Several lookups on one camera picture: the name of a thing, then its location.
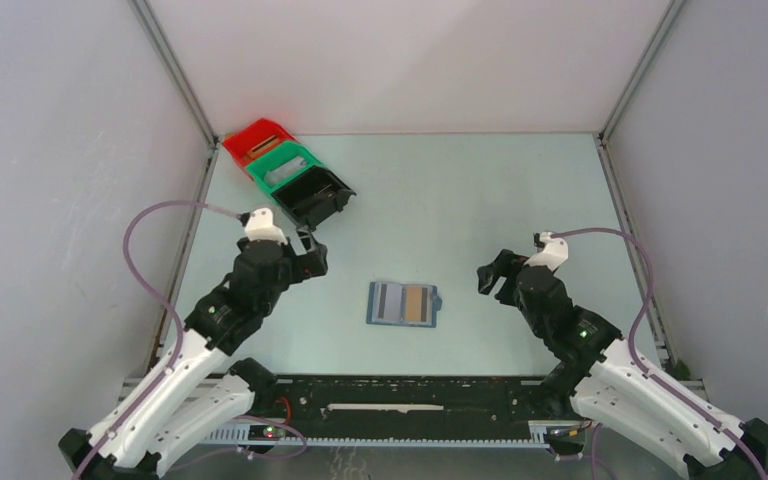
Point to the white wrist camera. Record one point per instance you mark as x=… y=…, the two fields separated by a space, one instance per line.
x=259 y=225
x=551 y=253

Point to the white card in green bin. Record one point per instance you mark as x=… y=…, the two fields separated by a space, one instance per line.
x=284 y=172

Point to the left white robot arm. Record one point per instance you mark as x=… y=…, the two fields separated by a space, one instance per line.
x=156 y=425

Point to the red plastic bin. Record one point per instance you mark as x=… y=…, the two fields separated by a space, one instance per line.
x=237 y=144

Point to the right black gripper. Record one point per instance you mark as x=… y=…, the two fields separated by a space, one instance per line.
x=505 y=264

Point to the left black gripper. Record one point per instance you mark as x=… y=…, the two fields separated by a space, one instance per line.
x=310 y=264

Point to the white striped credit card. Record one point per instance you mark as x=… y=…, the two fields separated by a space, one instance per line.
x=388 y=306

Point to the orange credit card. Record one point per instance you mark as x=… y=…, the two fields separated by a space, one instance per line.
x=417 y=305

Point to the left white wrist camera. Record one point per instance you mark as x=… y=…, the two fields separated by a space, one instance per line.
x=259 y=225

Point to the blue card holder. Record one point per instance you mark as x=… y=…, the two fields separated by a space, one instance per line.
x=436 y=306

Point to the black plastic bin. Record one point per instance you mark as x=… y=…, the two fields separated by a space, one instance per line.
x=313 y=196

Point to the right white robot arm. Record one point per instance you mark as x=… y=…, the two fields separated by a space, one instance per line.
x=598 y=377

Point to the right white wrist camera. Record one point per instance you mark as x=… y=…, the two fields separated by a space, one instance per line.
x=551 y=253

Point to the orange card in red bin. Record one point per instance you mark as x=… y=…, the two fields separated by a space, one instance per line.
x=263 y=147

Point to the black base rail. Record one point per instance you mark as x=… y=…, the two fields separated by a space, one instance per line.
x=446 y=411

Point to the green plastic bin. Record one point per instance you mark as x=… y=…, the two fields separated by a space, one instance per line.
x=275 y=158

